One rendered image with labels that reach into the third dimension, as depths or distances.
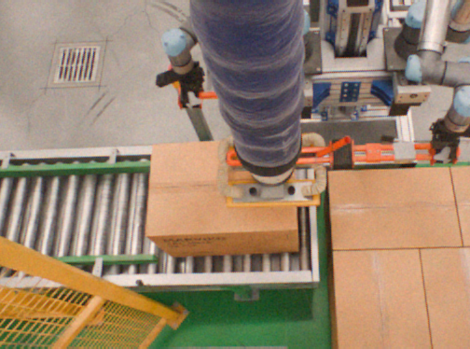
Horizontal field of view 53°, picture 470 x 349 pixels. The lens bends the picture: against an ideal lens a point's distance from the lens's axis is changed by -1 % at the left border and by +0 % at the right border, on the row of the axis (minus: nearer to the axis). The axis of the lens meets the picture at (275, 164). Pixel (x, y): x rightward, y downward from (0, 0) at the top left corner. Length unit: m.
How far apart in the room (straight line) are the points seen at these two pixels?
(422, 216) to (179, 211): 1.13
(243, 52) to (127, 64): 2.64
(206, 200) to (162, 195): 0.18
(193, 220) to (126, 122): 1.54
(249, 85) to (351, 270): 1.35
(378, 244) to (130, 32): 2.40
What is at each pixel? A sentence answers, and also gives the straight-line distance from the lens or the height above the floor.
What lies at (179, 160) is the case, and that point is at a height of 0.95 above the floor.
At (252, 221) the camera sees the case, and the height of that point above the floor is 0.95.
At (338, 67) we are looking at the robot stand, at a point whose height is 0.95.
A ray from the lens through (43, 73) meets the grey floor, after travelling 3.78.
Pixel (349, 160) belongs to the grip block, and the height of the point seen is 1.22.
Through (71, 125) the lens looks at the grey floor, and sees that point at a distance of 3.45.
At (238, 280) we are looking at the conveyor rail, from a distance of 2.17.
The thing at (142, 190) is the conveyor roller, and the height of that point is 0.55.
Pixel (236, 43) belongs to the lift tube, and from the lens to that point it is 0.92.
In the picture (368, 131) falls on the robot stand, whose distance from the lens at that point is 2.84.
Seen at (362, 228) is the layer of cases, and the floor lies 0.54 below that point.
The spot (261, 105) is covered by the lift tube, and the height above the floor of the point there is 1.75.
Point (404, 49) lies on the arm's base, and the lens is 2.08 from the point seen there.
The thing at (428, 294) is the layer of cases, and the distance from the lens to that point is 2.26.
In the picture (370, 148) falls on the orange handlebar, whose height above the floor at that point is 1.22.
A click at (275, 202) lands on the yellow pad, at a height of 1.10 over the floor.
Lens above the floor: 2.72
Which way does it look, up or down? 67 degrees down
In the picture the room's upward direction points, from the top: 9 degrees counter-clockwise
